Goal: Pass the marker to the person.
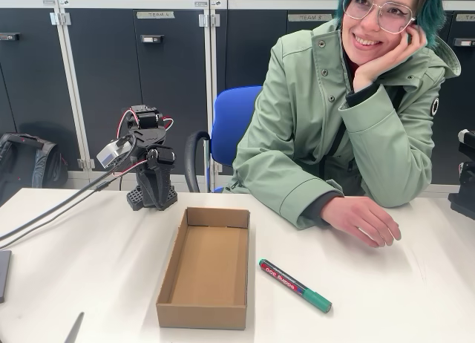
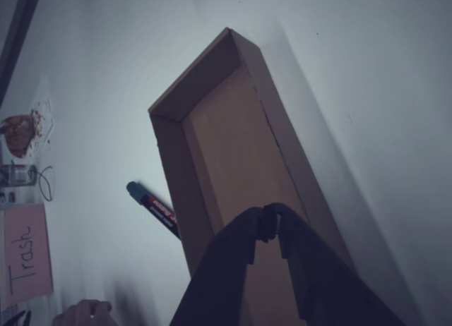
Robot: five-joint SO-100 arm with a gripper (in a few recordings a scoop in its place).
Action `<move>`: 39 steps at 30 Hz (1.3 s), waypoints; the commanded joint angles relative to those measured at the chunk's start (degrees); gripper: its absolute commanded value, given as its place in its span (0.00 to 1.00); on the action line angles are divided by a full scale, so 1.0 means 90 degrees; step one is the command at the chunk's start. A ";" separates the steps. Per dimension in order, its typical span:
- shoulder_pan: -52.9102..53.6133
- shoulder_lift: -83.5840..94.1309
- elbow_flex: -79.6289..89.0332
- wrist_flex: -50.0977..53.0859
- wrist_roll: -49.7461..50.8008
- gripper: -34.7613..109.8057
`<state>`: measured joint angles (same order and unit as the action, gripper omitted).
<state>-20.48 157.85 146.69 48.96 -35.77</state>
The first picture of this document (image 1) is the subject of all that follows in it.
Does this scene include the green capped permanent marker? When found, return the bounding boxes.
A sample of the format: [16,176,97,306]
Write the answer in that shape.
[258,258,333,314]

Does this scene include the person's left forearm green sleeve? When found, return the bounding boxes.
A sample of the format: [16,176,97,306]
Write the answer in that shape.
[339,81,433,209]

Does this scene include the person's right forearm green sleeve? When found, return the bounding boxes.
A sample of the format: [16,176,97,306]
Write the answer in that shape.
[232,157,346,231]

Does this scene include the person's torso green jacket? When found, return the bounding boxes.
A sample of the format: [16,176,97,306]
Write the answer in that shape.
[232,19,461,210]

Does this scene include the person's head teal hair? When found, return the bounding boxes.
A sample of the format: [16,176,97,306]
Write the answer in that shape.
[333,0,446,64]

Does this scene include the person's right hand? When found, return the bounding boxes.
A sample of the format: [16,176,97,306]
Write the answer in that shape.
[321,195,402,249]

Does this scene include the person's left hand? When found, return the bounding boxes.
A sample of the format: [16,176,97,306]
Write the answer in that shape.
[352,22,428,91]

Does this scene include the blue office chair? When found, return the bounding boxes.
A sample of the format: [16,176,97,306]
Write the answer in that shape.
[184,85,264,194]

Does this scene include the dark grey metal cabinet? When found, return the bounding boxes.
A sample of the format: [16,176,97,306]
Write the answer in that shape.
[209,0,341,194]
[0,0,62,173]
[426,0,475,188]
[57,0,212,180]

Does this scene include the open brown cardboard box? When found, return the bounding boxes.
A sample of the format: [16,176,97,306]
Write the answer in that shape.
[155,206,250,331]

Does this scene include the black backpack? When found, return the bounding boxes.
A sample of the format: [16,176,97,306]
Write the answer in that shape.
[0,132,70,206]

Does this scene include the TEAM 4 tape label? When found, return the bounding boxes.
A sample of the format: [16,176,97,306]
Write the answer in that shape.
[136,10,175,19]

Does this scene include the grey pointed metal blade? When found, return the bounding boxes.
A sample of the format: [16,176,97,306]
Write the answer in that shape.
[63,312,85,343]

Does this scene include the grey USB hub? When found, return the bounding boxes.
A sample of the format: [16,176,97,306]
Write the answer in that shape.
[0,249,12,304]

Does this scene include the TEAM 5 tape label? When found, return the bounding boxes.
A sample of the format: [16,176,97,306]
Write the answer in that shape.
[287,13,337,23]

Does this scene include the clear metal-rimmed glasses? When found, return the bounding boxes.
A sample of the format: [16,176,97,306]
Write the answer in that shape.
[343,0,416,36]

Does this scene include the red white servo wire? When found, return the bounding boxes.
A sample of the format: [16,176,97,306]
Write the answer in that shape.
[118,111,175,179]

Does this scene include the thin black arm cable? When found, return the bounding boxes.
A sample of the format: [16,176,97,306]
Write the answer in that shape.
[0,167,140,252]

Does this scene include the white gripper camera box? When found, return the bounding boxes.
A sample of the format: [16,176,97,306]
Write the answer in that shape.
[96,137,137,169]

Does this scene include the thick black camera cable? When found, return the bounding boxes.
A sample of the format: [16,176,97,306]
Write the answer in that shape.
[0,134,137,244]

